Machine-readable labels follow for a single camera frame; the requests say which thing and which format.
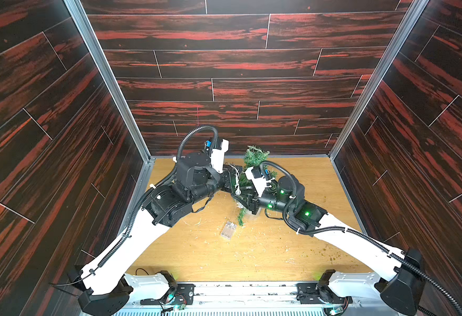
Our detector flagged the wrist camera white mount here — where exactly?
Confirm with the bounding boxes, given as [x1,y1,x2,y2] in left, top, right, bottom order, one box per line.
[245,166,276,197]
[205,138,229,174]

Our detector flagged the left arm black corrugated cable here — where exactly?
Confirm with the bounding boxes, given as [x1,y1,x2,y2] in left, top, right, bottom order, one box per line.
[48,125,219,287]

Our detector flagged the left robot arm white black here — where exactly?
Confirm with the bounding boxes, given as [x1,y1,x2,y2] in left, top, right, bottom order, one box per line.
[71,150,243,315]

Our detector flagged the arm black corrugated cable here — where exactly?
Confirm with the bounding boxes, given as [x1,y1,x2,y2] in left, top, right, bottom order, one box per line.
[258,160,462,316]
[48,125,219,287]

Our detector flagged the white string lights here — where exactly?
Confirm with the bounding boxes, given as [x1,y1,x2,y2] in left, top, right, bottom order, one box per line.
[225,163,244,198]

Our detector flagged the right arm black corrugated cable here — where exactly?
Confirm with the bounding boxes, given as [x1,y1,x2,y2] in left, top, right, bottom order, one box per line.
[258,160,462,316]

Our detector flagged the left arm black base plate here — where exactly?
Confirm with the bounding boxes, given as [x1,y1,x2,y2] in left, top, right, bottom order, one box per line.
[140,283,195,306]

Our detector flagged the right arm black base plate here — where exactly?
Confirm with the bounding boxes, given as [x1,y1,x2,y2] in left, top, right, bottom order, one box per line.
[296,283,353,305]

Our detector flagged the clear battery box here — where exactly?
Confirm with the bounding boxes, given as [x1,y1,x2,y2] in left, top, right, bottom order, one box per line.
[220,221,237,240]

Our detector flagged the small green christmas tree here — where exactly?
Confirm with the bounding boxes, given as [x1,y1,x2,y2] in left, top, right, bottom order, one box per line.
[234,146,270,226]

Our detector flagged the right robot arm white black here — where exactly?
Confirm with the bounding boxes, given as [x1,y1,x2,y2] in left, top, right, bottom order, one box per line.
[234,176,425,315]

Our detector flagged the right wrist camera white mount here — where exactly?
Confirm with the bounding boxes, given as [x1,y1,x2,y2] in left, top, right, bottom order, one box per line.
[245,166,276,197]

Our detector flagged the aluminium front rail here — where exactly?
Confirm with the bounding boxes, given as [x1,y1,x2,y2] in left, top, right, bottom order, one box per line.
[115,281,399,315]

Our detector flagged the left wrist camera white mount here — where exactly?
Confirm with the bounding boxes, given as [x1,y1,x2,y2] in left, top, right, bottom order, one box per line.
[205,138,229,174]

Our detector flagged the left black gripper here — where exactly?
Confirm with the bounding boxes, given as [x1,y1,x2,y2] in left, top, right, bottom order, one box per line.
[185,165,241,208]

